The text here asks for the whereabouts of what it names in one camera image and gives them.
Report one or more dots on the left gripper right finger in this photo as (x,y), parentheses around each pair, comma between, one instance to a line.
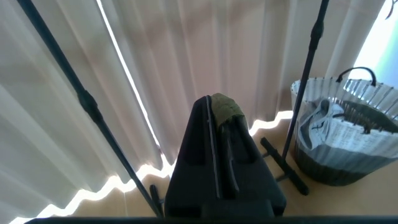
(255,180)

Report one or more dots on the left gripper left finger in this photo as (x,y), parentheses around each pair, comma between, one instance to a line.
(192,174)

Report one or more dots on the green long-sleeved shirt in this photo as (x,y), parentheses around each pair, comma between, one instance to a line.
(225,109)

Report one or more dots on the white laundry basket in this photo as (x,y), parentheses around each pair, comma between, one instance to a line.
(342,140)

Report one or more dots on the black clothes rack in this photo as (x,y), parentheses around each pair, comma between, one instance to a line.
(88,102)

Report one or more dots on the pale grey shorts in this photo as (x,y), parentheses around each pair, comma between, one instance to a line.
(314,130)

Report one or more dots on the beige curtain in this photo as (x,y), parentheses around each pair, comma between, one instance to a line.
(186,46)

